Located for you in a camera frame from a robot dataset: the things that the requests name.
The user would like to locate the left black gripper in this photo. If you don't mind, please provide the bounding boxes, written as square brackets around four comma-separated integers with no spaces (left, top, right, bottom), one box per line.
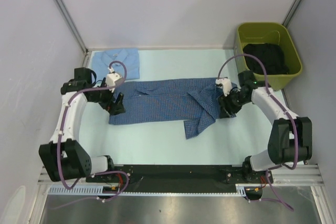
[88,78,125,115]

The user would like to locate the white slotted cable duct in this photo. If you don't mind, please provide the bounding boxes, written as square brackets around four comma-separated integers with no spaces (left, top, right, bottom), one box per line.
[48,185,103,196]

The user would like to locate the black clothes in bin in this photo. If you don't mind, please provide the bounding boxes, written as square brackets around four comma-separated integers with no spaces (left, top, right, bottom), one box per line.
[243,43,289,75]

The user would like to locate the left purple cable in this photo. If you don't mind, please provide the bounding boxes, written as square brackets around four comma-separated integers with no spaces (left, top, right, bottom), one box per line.
[51,61,131,210]

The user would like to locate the aluminium frame rail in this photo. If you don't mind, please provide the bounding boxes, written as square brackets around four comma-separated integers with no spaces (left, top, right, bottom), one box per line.
[38,163,91,186]

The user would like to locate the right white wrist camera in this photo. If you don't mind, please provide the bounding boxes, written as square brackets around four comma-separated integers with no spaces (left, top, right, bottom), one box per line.
[215,78,233,97]

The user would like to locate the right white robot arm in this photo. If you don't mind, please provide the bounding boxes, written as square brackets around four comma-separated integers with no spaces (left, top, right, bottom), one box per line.
[215,71,312,183]

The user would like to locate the purple cable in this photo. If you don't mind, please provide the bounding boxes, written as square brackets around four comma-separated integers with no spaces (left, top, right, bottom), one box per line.
[51,61,131,210]
[218,54,299,212]

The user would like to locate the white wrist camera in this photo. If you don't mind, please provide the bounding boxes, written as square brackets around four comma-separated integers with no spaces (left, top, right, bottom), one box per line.
[215,78,233,97]
[105,68,124,91]

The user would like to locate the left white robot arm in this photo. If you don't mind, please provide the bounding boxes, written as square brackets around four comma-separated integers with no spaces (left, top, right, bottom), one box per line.
[38,67,125,182]

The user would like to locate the blue checkered long sleeve shirt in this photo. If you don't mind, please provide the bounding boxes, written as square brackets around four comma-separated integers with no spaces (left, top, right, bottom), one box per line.
[109,78,223,139]

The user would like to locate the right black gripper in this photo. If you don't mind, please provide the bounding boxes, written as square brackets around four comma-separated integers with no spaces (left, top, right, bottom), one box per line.
[217,89,250,119]

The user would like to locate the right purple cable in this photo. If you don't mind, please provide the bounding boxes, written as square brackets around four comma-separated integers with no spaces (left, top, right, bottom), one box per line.
[218,54,299,212]

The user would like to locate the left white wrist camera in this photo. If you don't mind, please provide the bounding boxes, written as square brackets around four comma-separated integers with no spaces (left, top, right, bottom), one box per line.
[105,68,124,91]

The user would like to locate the light blue folded shirt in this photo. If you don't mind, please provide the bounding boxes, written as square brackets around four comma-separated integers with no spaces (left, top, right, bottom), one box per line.
[91,48,140,80]

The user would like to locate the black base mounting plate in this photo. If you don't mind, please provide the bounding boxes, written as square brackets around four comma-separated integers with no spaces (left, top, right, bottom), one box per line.
[86,165,273,195]

